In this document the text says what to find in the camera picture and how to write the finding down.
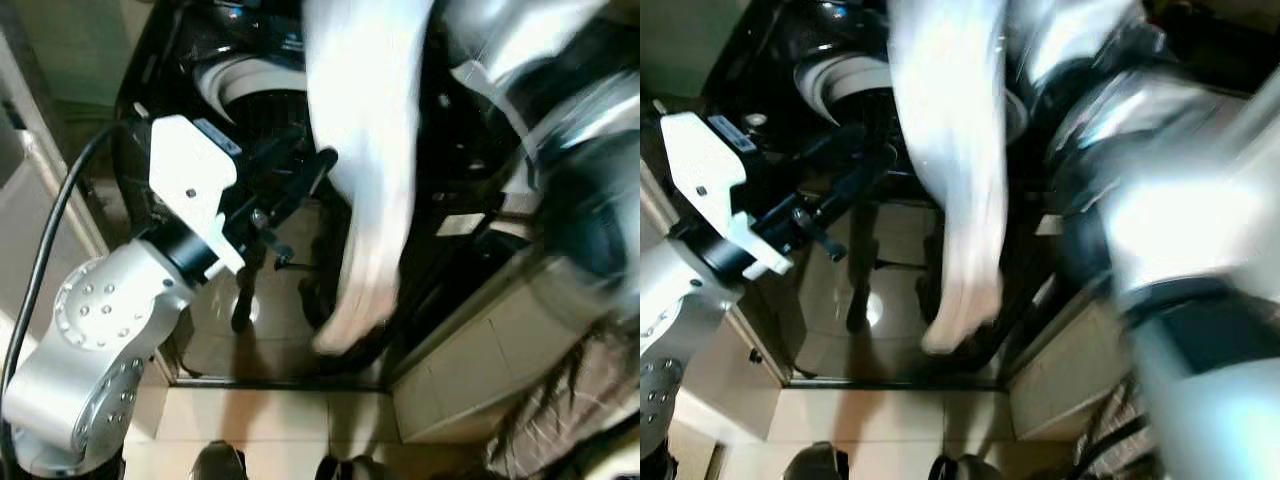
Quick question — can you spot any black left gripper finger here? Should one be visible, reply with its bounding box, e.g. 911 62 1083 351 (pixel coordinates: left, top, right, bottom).
804 159 899 227
245 122 311 169
268 147 340 219
800 121 874 167

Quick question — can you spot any white garment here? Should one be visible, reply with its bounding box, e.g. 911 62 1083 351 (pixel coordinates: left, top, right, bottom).
885 0 1013 357
303 0 437 357

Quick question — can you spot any black washing machine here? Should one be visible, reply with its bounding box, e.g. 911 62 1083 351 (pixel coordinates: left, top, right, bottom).
115 0 641 389
700 0 1280 389

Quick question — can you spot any beige cabinet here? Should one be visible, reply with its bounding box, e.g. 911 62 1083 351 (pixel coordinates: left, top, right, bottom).
390 255 601 447
1005 298 1133 443

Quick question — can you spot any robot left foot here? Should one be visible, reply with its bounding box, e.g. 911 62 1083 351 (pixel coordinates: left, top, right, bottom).
783 440 852 480
190 440 250 480

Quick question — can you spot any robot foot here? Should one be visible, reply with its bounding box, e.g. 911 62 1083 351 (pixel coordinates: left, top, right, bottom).
928 454 1002 480
190 440 250 480
315 454 387 480
783 440 852 480

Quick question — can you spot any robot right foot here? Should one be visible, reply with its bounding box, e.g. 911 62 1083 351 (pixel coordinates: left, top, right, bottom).
928 454 1002 480
315 454 387 480

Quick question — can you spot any brown patterned cloth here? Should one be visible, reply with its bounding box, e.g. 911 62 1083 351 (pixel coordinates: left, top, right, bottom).
485 320 641 480
1073 380 1163 480

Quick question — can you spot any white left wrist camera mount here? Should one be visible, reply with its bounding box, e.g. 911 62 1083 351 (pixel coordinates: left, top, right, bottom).
660 111 797 282
148 114 247 278

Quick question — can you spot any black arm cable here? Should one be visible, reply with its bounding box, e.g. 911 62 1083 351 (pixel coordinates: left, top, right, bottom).
0 122 127 426

